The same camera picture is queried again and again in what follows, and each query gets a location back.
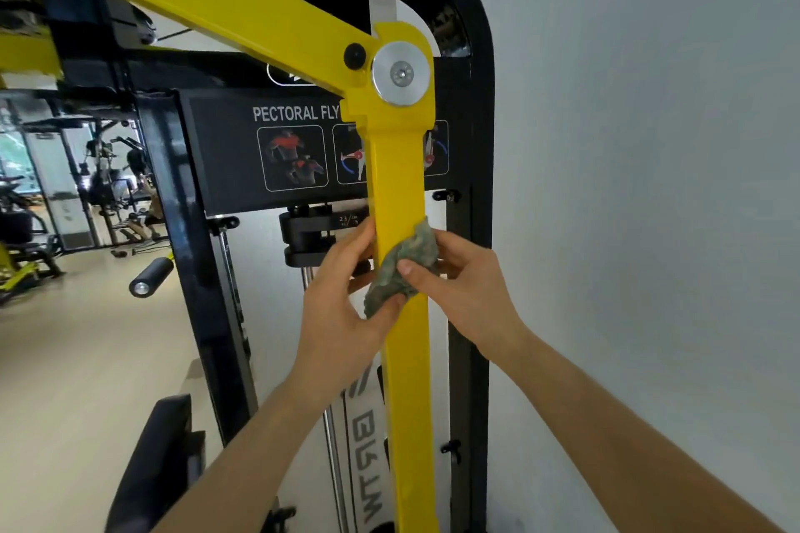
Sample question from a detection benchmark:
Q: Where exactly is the yellow vertical machine arm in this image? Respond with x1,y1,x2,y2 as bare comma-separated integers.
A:
340,20,441,533

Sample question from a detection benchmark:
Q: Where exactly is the chrome guide rod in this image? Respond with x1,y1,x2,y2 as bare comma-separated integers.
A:
300,267,352,533

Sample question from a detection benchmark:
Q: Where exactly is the black gym machine frame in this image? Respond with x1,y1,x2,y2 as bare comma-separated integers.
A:
44,0,498,533

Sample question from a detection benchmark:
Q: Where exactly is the black seat pad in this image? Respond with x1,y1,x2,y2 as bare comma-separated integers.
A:
103,394,207,533

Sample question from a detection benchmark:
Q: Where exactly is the black cable pulley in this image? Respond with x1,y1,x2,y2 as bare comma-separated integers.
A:
367,0,471,59

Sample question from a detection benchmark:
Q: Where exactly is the person's left hand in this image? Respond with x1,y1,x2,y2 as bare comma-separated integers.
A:
292,217,408,412

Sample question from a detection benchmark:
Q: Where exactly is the black foam roller pad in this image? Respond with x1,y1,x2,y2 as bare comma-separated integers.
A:
128,257,176,299

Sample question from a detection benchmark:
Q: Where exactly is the person's right forearm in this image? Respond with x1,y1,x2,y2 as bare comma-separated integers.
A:
499,326,790,533

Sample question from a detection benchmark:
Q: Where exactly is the white weight stack shroud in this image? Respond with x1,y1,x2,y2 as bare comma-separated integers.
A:
340,358,393,533

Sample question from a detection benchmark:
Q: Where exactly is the silver round pivot cap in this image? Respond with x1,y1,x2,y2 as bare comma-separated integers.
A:
371,42,433,108

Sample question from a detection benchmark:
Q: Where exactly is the black multi-station gym machine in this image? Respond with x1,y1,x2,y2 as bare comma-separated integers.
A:
75,119,151,249

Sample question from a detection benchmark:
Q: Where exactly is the black and yellow gym machine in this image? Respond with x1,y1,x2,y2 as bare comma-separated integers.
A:
0,175,66,305

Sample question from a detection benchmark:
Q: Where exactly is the black exercise instruction placard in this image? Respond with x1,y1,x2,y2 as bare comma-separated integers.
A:
178,89,452,219

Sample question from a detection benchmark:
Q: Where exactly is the person's right hand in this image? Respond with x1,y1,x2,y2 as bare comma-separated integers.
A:
397,229,533,363

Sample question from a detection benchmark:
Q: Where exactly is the grey-green cleaning cloth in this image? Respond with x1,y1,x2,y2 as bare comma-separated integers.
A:
364,217,441,320

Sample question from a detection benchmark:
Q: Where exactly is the person's left forearm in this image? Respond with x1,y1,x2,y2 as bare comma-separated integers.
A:
150,379,335,533

